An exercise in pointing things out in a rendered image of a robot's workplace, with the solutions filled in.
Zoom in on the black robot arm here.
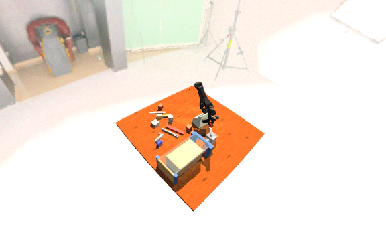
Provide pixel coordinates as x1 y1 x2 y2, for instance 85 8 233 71
194 81 218 122

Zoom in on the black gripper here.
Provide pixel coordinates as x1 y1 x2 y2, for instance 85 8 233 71
202 114 214 126

